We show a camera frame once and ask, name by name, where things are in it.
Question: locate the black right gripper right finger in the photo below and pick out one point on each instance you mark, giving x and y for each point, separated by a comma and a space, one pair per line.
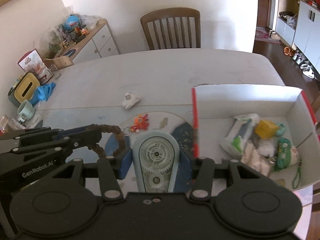
202, 174

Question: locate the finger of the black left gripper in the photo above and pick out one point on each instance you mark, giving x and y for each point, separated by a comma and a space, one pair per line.
55, 134
61, 148

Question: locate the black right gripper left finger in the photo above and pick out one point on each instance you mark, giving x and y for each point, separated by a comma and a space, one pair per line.
111, 169

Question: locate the white plush keychain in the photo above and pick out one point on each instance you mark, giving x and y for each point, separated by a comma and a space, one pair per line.
130, 100

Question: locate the red fish plush keychain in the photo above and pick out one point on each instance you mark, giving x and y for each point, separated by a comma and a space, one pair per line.
141, 122

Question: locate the silver foil snack packet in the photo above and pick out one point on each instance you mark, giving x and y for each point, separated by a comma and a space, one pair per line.
259, 158

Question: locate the white plastic tissue pack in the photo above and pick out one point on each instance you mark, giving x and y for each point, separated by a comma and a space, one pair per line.
239, 134

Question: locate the yellow small box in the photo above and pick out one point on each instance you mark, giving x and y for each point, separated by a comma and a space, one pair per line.
266, 129

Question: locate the red and white cardboard box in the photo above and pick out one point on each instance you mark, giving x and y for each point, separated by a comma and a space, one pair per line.
214, 107

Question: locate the green tassel pouch ornament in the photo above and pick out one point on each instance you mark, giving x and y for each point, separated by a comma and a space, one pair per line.
287, 156

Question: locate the light green mug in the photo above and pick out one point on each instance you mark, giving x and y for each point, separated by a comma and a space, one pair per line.
25, 111

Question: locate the blue rubber glove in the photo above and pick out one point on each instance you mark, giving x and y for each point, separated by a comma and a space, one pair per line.
42, 93

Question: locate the clear drinking glass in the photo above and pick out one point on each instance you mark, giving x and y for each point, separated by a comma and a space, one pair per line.
55, 71

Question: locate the yellow tissue box holder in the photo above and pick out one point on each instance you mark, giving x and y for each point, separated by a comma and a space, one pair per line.
24, 89

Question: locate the small wooden box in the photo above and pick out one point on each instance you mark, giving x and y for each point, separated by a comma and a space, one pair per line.
59, 62

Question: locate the red and white snack bag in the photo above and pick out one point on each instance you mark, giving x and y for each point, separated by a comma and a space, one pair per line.
33, 63

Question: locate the white wooden sideboard cabinet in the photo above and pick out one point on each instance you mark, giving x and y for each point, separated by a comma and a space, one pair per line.
99, 43

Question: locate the blue globe toy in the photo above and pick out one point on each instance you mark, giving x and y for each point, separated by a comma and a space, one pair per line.
72, 22

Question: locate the brown wooden dining chair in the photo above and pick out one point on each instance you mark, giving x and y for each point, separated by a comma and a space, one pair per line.
172, 28

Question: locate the brown entrance door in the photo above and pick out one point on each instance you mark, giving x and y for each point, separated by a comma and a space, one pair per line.
263, 16

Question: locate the white wall storage unit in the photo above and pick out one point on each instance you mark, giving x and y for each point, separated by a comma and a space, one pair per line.
298, 26

